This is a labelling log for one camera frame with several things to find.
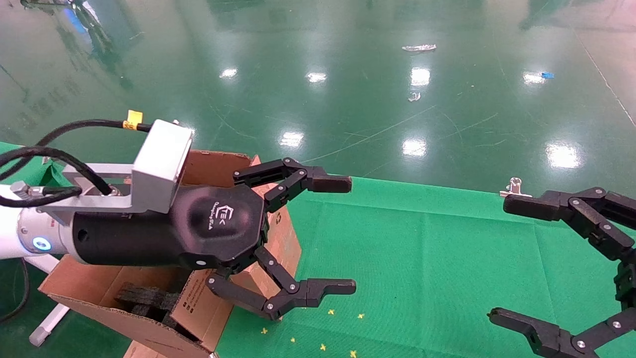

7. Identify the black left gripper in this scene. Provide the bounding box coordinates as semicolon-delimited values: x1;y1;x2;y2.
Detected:
72;158;356;321

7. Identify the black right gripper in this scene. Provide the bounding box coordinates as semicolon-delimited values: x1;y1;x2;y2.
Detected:
488;187;636;358

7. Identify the large open cardboard carton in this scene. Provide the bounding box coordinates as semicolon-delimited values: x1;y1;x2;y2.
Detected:
39;151;302;358

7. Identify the green cloth with yellow marks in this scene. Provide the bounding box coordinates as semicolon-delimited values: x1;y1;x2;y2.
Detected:
216;174;636;358

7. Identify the black foam block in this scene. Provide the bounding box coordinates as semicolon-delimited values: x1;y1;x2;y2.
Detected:
115;281;199;344

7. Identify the white tube table leg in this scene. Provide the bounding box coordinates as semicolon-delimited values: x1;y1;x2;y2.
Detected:
22;255;70;347

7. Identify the plain green table cloth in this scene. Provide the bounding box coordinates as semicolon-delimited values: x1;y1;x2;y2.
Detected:
0;142;68;188

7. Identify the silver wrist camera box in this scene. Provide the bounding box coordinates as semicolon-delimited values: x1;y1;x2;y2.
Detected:
132;119;193;214

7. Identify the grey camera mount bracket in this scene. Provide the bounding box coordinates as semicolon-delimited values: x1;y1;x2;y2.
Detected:
45;163;134;223

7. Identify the black cable with yellow tag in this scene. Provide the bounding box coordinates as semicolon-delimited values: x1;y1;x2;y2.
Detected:
35;118;152;150

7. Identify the black cable with metal connector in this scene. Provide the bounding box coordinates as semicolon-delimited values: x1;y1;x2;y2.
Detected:
0;181;82;208

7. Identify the thin black hanging cable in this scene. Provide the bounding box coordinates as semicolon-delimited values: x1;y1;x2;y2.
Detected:
0;259;30;323

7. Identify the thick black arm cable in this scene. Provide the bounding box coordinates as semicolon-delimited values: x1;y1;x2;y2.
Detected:
0;146;114;195

